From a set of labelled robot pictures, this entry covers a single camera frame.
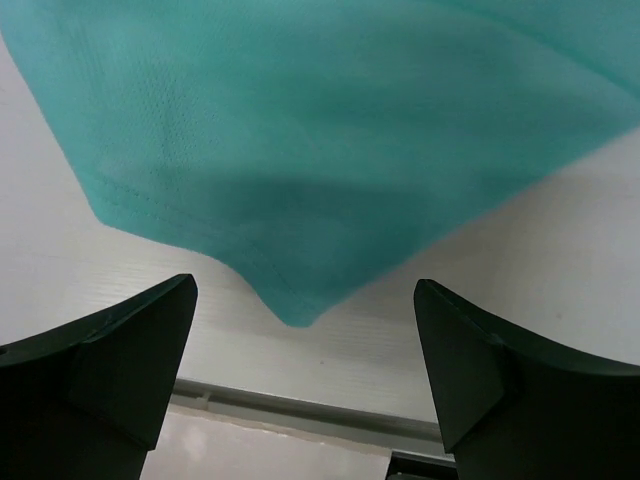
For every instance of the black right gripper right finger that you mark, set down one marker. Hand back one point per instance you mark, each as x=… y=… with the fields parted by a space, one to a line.
x=512 y=404

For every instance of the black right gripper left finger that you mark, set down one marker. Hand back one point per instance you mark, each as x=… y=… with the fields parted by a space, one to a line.
x=87 y=400

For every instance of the teal t shirt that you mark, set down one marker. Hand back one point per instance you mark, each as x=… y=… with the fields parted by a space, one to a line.
x=313 y=146

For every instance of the aluminium table rail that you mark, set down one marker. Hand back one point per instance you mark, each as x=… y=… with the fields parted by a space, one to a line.
x=312 y=411

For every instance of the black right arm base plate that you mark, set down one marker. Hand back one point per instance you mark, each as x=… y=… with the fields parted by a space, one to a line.
x=408 y=466

